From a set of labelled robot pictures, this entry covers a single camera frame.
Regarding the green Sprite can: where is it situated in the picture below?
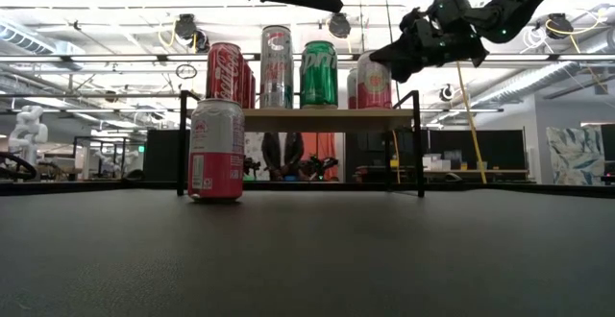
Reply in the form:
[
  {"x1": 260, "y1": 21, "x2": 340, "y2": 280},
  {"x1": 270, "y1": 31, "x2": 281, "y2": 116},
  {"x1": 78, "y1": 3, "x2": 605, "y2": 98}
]
[{"x1": 299, "y1": 39, "x2": 339, "y2": 110}]

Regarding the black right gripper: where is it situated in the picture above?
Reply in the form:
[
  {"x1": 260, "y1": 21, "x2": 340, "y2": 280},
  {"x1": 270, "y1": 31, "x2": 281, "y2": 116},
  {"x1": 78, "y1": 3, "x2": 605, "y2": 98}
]
[{"x1": 368, "y1": 0, "x2": 489, "y2": 84}]

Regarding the black round ring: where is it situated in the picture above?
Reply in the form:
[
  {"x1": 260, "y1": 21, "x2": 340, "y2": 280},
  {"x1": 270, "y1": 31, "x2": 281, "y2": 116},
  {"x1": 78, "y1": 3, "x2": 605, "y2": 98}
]
[{"x1": 0, "y1": 151, "x2": 38, "y2": 182}]

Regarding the teal patterned banner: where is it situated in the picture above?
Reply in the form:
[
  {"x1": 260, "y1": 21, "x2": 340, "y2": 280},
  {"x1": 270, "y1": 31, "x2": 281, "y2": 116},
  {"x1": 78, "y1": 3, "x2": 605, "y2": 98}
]
[{"x1": 546, "y1": 124, "x2": 606, "y2": 186}]

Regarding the person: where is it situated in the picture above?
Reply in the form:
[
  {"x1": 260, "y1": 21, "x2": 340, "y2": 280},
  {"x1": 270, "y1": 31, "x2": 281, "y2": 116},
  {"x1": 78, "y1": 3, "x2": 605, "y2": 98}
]
[{"x1": 261, "y1": 132, "x2": 305, "y2": 183}]

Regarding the wooden shelf with black legs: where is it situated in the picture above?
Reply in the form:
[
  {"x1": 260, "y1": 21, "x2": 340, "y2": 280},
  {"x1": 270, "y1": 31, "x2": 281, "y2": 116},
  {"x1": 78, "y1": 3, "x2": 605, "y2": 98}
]
[{"x1": 175, "y1": 89, "x2": 428, "y2": 199}]

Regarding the black partition panel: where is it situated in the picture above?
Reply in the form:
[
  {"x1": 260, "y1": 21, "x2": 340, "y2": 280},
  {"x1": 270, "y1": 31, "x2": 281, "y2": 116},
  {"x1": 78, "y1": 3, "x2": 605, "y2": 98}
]
[
  {"x1": 344, "y1": 128, "x2": 529, "y2": 183},
  {"x1": 143, "y1": 129, "x2": 182, "y2": 183}
]

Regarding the white Celsius can black lid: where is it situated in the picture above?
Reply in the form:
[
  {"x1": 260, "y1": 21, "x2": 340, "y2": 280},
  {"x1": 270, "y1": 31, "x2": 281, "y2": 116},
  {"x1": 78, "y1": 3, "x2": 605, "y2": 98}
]
[{"x1": 259, "y1": 24, "x2": 295, "y2": 110}]

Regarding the orange curtain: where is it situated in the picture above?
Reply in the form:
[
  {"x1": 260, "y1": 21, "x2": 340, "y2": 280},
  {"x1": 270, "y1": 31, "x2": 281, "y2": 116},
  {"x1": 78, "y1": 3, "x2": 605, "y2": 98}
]
[{"x1": 300, "y1": 133, "x2": 345, "y2": 183}]

